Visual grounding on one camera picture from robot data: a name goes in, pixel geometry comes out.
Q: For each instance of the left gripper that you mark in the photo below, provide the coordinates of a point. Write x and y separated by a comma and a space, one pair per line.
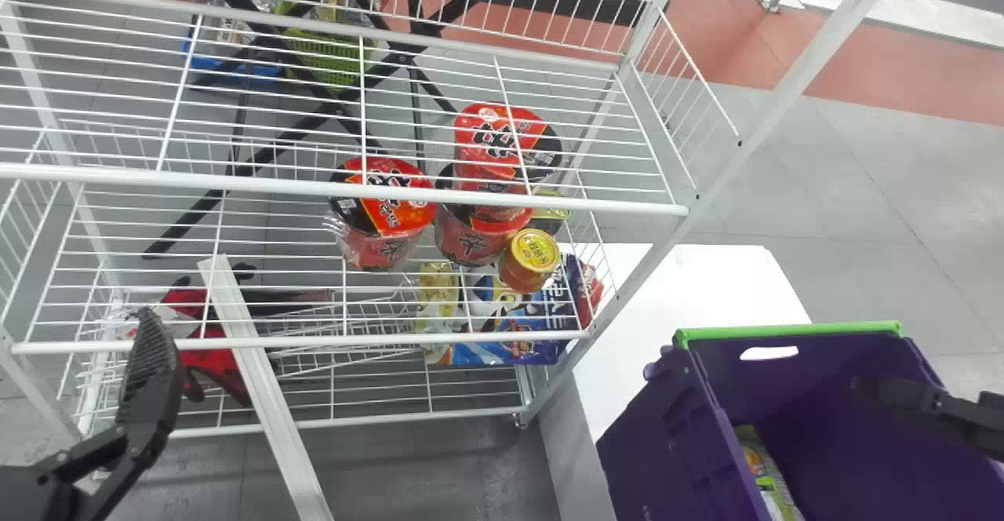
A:
23, 497

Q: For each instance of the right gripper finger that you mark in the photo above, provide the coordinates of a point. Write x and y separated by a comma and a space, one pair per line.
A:
918, 403

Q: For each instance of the red snack packet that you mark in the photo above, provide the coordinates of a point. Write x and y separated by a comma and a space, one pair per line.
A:
208, 364

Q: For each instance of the green snack packet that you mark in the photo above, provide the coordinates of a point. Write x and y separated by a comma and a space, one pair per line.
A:
765, 482

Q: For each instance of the white slab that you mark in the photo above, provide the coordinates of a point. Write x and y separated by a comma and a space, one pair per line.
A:
706, 286

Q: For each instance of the purple crate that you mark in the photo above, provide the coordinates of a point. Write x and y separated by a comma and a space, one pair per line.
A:
674, 458

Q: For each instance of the red noodle cup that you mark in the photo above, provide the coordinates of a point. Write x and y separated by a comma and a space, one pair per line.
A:
474, 238
502, 140
384, 211

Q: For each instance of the yellow snack packet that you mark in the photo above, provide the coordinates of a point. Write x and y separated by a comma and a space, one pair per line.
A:
437, 289

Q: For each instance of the blue basket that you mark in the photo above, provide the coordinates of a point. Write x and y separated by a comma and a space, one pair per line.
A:
227, 66

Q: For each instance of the green basket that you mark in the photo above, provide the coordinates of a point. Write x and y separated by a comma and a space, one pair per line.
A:
329, 54

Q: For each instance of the blue snack packet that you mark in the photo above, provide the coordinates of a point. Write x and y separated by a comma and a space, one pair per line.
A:
541, 321

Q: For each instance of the yellow can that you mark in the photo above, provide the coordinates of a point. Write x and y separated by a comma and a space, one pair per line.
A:
529, 258

